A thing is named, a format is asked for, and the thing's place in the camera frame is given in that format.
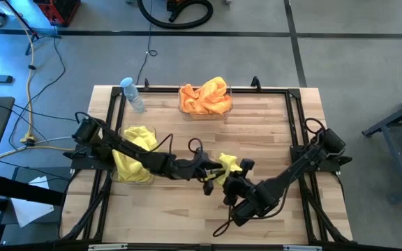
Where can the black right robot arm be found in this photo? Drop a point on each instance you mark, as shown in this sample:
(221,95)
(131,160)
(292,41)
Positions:
(291,171)

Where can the white paper sheet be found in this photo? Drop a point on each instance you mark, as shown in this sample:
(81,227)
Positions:
(30,209)

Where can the clear plastic basket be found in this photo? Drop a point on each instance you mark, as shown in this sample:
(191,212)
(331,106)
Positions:
(115,176)
(204,117)

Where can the blue-grey table frame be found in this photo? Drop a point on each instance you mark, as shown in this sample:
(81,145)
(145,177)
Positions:
(393,150)

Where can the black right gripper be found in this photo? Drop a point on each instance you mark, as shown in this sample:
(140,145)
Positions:
(244,190)

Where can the black aluminium table frame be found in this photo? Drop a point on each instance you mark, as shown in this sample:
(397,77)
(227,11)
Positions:
(289,118)

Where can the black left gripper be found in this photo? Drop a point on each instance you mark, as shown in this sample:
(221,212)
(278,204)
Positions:
(199,167)

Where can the silver bracket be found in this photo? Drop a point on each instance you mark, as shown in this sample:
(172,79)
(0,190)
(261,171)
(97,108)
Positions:
(302,248)
(107,247)

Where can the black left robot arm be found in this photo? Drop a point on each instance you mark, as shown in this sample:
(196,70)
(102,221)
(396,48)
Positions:
(134,153)

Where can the black desk frame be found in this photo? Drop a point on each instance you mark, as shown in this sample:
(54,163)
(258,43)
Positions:
(19,191)

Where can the red and black toolbox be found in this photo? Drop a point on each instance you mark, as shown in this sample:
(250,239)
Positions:
(59,10)

